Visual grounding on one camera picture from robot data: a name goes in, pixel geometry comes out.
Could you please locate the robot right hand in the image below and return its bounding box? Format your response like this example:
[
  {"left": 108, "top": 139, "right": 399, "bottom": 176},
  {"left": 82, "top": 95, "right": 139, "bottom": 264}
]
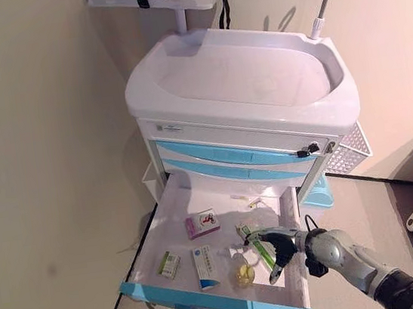
[{"left": 239, "top": 223, "right": 312, "bottom": 289}]

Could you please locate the long green white medicine box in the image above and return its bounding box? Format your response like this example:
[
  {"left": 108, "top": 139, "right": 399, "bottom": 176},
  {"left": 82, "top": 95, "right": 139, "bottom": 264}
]
[{"left": 234, "top": 218, "right": 279, "bottom": 277}]

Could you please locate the blue fronted cart drawer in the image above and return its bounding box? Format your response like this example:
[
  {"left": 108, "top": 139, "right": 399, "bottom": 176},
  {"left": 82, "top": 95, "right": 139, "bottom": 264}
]
[{"left": 105, "top": 156, "right": 319, "bottom": 309}]

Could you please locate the small yellow medicine bottle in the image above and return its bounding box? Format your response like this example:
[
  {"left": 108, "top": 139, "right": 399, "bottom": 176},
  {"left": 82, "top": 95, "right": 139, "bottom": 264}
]
[{"left": 226, "top": 250, "right": 259, "bottom": 292}]

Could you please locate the blue white medicine box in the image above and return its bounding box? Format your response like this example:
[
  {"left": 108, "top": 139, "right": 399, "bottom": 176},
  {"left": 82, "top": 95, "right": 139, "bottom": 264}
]
[{"left": 190, "top": 243, "right": 222, "bottom": 292}]

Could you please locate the purple white medicine box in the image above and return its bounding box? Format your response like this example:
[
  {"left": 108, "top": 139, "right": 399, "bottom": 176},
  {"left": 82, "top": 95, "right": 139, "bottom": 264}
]
[{"left": 182, "top": 206, "right": 223, "bottom": 241}]

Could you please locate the small green white medicine box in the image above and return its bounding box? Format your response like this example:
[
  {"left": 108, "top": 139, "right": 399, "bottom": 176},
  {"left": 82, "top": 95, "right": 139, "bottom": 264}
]
[{"left": 154, "top": 249, "right": 185, "bottom": 283}]

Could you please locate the light blue waste bin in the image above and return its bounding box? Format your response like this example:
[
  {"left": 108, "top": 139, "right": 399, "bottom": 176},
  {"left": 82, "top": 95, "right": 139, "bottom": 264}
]
[{"left": 299, "top": 174, "right": 337, "bottom": 212}]

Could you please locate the silver cart latch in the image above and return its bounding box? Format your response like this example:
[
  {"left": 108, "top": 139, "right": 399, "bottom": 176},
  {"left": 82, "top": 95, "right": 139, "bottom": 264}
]
[{"left": 321, "top": 138, "right": 339, "bottom": 155}]

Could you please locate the white perforated side basket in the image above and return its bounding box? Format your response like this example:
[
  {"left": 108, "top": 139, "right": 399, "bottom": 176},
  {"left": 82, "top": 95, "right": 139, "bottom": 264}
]
[{"left": 319, "top": 119, "right": 375, "bottom": 178}]

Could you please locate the white blue medical cart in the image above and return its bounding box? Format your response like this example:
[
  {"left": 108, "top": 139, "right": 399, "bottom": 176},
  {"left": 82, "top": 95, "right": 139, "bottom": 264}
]
[{"left": 117, "top": 9, "right": 373, "bottom": 228}]

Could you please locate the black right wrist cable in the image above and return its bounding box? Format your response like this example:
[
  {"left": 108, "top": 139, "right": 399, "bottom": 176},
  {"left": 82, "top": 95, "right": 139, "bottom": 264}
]
[{"left": 303, "top": 211, "right": 328, "bottom": 234}]

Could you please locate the black shelf strap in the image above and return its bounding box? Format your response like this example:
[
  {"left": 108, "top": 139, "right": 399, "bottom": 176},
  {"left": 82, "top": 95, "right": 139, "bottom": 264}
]
[{"left": 109, "top": 0, "right": 233, "bottom": 45}]

